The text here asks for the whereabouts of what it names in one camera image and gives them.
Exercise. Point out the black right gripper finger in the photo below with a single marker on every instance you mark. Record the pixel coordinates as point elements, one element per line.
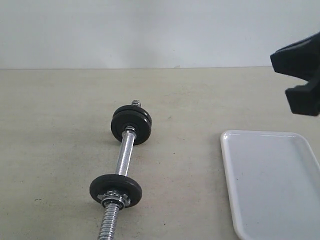
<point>300,59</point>
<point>304,99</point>

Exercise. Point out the white rectangular plastic tray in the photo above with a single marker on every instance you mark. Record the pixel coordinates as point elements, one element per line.
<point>273,184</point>

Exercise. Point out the chrome threaded dumbbell bar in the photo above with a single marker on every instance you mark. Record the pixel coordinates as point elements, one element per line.
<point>109,221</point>

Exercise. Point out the black weight plate far end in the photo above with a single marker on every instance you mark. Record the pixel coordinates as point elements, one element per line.
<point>131,120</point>

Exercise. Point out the chrome spinlock collar nut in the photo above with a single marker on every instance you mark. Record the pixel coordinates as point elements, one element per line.
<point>120,198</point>

